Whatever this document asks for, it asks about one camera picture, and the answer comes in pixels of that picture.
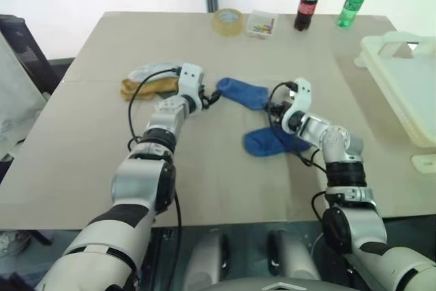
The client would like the cola bottle with red cap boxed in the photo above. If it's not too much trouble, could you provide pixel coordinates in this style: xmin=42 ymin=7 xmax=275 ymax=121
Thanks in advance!
xmin=294 ymin=0 xmax=322 ymax=32

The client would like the green bottle with yellow cap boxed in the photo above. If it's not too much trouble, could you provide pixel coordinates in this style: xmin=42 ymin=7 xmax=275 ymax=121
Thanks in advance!
xmin=337 ymin=0 xmax=371 ymax=28

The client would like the blue sock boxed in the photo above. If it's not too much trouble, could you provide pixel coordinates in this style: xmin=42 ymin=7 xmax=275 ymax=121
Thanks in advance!
xmin=215 ymin=76 xmax=270 ymax=112
xmin=242 ymin=126 xmax=311 ymax=158

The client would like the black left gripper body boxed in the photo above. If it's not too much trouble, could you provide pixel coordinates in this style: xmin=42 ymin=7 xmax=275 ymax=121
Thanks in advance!
xmin=198 ymin=83 xmax=211 ymax=110

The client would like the mustard yellow sock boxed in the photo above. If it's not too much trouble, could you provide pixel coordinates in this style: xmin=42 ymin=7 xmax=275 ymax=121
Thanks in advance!
xmin=119 ymin=77 xmax=181 ymax=102

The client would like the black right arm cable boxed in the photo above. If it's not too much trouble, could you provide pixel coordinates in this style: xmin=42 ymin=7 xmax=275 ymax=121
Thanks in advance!
xmin=266 ymin=80 xmax=330 ymax=219

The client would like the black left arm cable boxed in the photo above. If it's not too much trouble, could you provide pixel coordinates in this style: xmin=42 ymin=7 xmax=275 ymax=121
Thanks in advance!
xmin=127 ymin=67 xmax=183 ymax=230

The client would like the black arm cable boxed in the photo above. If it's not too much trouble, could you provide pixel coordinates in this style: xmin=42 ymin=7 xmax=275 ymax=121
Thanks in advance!
xmin=266 ymin=80 xmax=330 ymax=219
xmin=127 ymin=67 xmax=183 ymax=230

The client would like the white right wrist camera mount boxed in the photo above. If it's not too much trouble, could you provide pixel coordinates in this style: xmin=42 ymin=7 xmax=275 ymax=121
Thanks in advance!
xmin=280 ymin=78 xmax=313 ymax=135

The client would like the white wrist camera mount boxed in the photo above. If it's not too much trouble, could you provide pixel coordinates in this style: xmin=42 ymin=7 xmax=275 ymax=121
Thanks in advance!
xmin=280 ymin=78 xmax=313 ymax=135
xmin=176 ymin=63 xmax=206 ymax=96

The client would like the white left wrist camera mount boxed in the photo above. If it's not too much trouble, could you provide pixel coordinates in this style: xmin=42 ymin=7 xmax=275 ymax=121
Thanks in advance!
xmin=176 ymin=63 xmax=206 ymax=96

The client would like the grey white sock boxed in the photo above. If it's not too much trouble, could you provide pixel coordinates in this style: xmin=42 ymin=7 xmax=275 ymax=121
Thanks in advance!
xmin=127 ymin=61 xmax=182 ymax=83

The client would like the clear box with coloured bits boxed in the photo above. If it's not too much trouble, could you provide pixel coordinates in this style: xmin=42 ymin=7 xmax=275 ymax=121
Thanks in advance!
xmin=245 ymin=10 xmax=280 ymax=40

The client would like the white plastic basket piece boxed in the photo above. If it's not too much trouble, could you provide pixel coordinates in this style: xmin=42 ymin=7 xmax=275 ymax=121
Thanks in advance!
xmin=411 ymin=154 xmax=436 ymax=174

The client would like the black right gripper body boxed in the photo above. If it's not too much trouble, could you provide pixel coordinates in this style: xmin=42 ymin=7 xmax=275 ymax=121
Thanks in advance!
xmin=270 ymin=97 xmax=296 ymax=124

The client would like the clear packing tape roll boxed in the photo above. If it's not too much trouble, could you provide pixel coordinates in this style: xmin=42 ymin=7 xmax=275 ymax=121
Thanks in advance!
xmin=213 ymin=7 xmax=246 ymax=37

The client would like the dark robot torso edge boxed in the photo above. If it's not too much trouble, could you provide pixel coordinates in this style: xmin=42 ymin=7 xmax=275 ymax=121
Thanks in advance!
xmin=210 ymin=279 xmax=330 ymax=291

